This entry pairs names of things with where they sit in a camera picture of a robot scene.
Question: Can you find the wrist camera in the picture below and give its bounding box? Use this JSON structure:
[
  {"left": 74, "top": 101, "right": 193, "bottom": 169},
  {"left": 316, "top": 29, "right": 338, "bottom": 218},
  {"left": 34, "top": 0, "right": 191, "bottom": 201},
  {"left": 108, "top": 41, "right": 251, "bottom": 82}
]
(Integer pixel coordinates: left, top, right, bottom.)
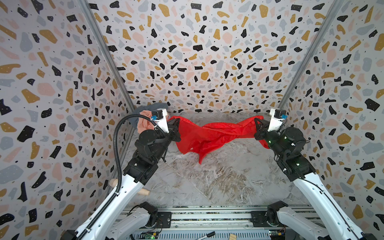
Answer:
[
  {"left": 268, "top": 109, "right": 287, "bottom": 132},
  {"left": 151, "top": 109, "right": 169, "bottom": 134}
]

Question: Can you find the pink t shirt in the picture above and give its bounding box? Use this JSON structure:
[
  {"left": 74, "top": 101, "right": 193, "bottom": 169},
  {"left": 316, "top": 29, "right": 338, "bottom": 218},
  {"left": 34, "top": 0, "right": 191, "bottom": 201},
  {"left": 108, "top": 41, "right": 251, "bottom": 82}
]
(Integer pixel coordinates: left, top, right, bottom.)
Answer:
[{"left": 137, "top": 110, "right": 155, "bottom": 134}]

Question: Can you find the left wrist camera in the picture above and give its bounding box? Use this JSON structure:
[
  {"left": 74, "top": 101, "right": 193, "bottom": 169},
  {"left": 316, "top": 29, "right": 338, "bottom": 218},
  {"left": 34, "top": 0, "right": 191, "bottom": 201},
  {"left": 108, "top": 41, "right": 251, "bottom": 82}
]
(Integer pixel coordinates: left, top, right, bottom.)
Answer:
[{"left": 151, "top": 109, "right": 169, "bottom": 134}]

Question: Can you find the circuit board right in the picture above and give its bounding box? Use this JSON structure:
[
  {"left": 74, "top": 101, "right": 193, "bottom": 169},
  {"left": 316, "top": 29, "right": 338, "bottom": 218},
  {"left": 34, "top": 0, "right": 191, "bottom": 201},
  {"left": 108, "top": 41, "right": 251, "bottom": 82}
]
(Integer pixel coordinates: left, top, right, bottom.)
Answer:
[{"left": 269, "top": 230, "right": 286, "bottom": 240}]

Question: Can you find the grey t shirt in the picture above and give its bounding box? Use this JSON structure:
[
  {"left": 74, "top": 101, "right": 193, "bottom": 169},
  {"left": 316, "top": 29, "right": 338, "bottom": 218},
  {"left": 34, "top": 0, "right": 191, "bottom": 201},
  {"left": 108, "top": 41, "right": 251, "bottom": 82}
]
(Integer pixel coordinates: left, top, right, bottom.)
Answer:
[{"left": 129, "top": 103, "right": 169, "bottom": 128}]

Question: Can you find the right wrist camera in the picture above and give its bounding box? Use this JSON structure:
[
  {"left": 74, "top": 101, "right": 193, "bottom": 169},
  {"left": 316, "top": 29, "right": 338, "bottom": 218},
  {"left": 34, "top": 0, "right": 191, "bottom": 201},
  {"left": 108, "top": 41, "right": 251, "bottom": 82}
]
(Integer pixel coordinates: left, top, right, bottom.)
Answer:
[{"left": 268, "top": 109, "right": 287, "bottom": 132}]

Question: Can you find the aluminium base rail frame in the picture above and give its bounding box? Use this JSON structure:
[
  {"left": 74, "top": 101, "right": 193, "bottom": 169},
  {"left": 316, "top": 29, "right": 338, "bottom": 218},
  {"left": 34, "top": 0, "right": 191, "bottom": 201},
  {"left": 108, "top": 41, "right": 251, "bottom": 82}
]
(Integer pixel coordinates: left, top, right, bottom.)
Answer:
[{"left": 116, "top": 205, "right": 322, "bottom": 240}]

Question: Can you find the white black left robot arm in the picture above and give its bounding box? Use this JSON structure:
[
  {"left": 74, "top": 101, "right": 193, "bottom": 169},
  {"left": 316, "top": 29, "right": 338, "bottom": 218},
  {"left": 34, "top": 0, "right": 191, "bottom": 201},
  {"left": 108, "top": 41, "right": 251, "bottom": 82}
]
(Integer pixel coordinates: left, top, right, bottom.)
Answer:
[{"left": 61, "top": 109, "right": 181, "bottom": 240}]

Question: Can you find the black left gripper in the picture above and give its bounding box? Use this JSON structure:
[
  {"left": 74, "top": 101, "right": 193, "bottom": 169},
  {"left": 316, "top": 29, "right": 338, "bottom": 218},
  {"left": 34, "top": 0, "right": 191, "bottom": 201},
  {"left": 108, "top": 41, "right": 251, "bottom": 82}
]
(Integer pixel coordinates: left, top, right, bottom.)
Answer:
[{"left": 152, "top": 117, "right": 182, "bottom": 163}]

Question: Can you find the green circuit board left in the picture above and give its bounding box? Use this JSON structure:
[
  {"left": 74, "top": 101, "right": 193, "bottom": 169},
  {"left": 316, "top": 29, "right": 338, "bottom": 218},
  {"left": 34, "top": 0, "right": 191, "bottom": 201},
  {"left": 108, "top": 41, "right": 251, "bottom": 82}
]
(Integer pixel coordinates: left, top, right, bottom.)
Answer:
[{"left": 138, "top": 232, "right": 159, "bottom": 240}]

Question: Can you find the beige wooden handle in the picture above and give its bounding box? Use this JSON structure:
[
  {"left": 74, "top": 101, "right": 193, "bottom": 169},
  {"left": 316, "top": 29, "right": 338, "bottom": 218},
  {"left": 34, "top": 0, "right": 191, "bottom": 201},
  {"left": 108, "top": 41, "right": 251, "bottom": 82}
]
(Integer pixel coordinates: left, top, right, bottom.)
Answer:
[{"left": 109, "top": 179, "right": 151, "bottom": 196}]

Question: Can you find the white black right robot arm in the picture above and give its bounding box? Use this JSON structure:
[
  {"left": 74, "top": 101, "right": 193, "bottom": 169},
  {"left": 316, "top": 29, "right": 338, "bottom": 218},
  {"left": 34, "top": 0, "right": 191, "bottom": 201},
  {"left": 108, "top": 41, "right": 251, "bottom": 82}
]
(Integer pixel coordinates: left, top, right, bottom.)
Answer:
[{"left": 254, "top": 119, "right": 375, "bottom": 240}]

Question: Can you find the small wooden block right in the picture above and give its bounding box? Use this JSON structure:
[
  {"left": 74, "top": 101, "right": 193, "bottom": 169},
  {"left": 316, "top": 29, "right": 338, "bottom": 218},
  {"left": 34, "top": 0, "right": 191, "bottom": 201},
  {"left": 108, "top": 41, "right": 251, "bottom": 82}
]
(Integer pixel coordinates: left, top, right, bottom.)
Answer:
[{"left": 229, "top": 234, "right": 237, "bottom": 240}]

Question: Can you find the black marker pen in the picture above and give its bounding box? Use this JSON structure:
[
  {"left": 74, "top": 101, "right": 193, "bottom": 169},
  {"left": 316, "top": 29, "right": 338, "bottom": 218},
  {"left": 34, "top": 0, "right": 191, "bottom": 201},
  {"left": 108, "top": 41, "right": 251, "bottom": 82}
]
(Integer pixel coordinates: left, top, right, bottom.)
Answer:
[{"left": 197, "top": 231, "right": 216, "bottom": 240}]

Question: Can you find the red t shirt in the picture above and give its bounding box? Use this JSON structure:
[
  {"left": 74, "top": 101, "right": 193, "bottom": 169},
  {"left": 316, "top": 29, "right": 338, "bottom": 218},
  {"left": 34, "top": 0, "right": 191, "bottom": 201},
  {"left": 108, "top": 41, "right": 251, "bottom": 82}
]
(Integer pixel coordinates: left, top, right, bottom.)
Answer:
[{"left": 170, "top": 116, "right": 264, "bottom": 164}]

